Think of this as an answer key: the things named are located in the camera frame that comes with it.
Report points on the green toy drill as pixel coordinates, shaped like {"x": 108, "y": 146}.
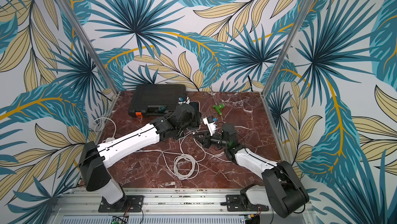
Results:
{"x": 219, "y": 108}

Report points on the black smartphone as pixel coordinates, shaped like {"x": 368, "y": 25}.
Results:
{"x": 195, "y": 124}

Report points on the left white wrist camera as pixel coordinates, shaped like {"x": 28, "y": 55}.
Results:
{"x": 183, "y": 100}

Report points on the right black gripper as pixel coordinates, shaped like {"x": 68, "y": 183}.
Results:
{"x": 206, "y": 141}

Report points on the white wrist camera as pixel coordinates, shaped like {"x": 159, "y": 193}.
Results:
{"x": 183, "y": 100}
{"x": 210, "y": 122}

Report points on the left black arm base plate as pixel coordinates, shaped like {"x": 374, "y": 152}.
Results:
{"x": 130, "y": 204}

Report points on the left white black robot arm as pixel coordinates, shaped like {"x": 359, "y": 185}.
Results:
{"x": 97, "y": 158}

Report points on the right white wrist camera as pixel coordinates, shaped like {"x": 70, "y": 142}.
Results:
{"x": 210, "y": 122}

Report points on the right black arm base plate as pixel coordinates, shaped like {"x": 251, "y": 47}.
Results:
{"x": 240, "y": 203}

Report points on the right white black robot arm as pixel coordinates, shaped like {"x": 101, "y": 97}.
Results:
{"x": 282, "y": 191}

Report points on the aluminium front rail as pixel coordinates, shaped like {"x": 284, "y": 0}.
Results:
{"x": 185, "y": 201}

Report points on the white power strip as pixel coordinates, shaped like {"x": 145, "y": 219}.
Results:
{"x": 110, "y": 139}

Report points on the black plastic tool case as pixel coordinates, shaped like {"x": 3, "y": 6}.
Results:
{"x": 156, "y": 100}

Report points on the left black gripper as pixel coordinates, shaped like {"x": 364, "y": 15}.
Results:
{"x": 193, "y": 115}

